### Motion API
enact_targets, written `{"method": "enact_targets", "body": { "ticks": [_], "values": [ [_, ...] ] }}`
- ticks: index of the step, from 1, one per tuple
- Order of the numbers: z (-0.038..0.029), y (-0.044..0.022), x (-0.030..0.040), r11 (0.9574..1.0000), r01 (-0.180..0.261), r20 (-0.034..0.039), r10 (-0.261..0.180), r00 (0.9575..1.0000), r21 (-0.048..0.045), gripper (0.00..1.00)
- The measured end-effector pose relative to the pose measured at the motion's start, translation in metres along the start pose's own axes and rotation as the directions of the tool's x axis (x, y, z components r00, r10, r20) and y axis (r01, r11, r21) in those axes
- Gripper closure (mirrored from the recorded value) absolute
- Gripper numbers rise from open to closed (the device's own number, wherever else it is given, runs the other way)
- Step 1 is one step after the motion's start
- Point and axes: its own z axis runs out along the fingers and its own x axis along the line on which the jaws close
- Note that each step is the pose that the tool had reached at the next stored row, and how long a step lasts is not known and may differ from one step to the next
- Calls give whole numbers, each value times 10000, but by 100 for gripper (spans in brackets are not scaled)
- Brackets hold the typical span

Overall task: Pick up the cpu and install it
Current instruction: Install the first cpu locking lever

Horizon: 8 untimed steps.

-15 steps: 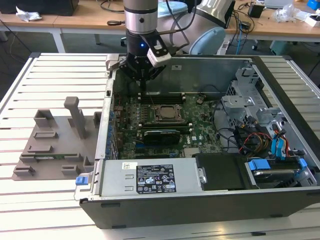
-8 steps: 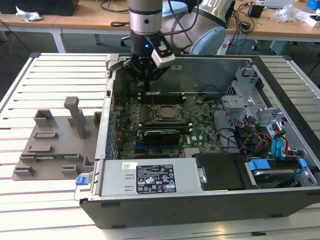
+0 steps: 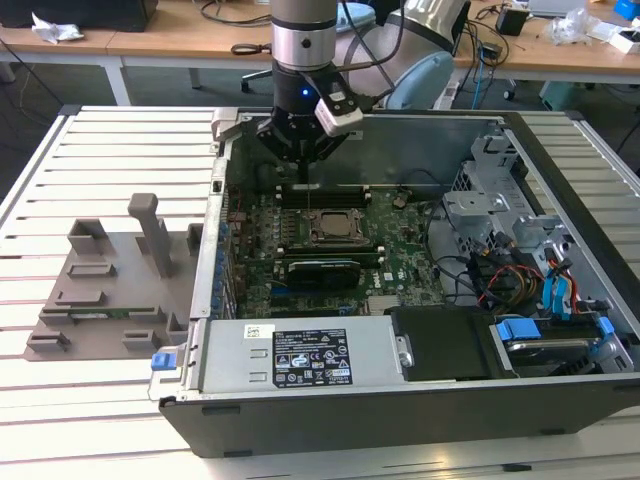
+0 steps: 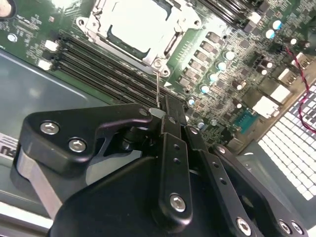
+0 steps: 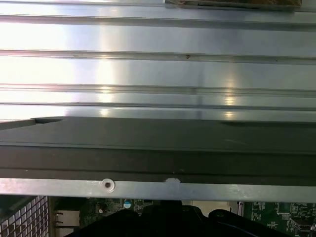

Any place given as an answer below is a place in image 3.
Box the green motherboard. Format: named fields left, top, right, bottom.
left=227, top=184, right=446, bottom=321

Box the white power strip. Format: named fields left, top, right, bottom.
left=439, top=79, right=462, bottom=110

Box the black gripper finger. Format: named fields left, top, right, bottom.
left=303, top=130, right=348, bottom=187
left=256, top=116, right=306, bottom=186

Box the grey parts rack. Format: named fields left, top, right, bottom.
left=22, top=192, right=206, bottom=362

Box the grey laptop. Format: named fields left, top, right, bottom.
left=529, top=0, right=589, bottom=16

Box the clear plastic bag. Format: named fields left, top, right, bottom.
left=542, top=7, right=609, bottom=46

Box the small white box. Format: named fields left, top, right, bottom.
left=607, top=27, right=640, bottom=54

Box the long wooden desk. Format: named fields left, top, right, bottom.
left=0, top=0, right=640, bottom=109

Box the blue flat data cable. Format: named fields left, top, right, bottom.
left=541, top=274, right=561, bottom=321
left=557, top=273, right=576, bottom=321

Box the black camera cable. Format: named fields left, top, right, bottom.
left=230, top=0, right=407, bottom=109

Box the thin black cable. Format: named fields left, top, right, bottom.
left=423, top=197, right=474, bottom=306

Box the black plastic shroud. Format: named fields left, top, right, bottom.
left=389, top=307, right=494, bottom=381

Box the black monitor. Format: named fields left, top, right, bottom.
left=0, top=0, right=159, bottom=32

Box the black computer tower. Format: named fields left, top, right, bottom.
left=452, top=0, right=472, bottom=56

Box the red yellow wire bundle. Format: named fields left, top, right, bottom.
left=474, top=264, right=546, bottom=311

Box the CPU socket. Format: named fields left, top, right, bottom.
left=305, top=207, right=369, bottom=247

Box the silver power supply unit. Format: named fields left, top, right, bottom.
left=182, top=317, right=416, bottom=396

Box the green RAM stick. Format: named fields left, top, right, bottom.
left=67, top=308, right=131, bottom=321

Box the silver finned heatsink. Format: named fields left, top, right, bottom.
left=367, top=293, right=401, bottom=317

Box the teal storage box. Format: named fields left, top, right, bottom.
left=539, top=79, right=596, bottom=111

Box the crumpled white paper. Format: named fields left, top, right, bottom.
left=30, top=12, right=86, bottom=45

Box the black RAM slot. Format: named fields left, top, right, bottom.
left=277, top=182, right=369, bottom=194
left=279, top=248, right=386, bottom=258
left=278, top=190, right=370, bottom=201
left=277, top=242, right=385, bottom=253
left=282, top=253, right=387, bottom=265

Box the metal socket cover frame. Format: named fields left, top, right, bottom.
left=308, top=208, right=366, bottom=246

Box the silver square CPU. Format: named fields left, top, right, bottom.
left=319, top=212, right=355, bottom=240

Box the black expansion slot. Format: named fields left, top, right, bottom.
left=271, top=298, right=364, bottom=310

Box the silver metal drive cage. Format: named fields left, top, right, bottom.
left=442, top=132, right=576, bottom=254

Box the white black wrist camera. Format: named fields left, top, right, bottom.
left=313, top=82, right=365, bottom=137

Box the small black box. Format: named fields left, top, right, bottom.
left=495, top=7, right=529, bottom=36

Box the black graphics card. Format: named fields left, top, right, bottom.
left=285, top=257, right=360, bottom=291

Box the hard disk in blue carrier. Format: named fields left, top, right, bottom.
left=492, top=314, right=616, bottom=379

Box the black open PC case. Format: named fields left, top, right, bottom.
left=148, top=106, right=640, bottom=459

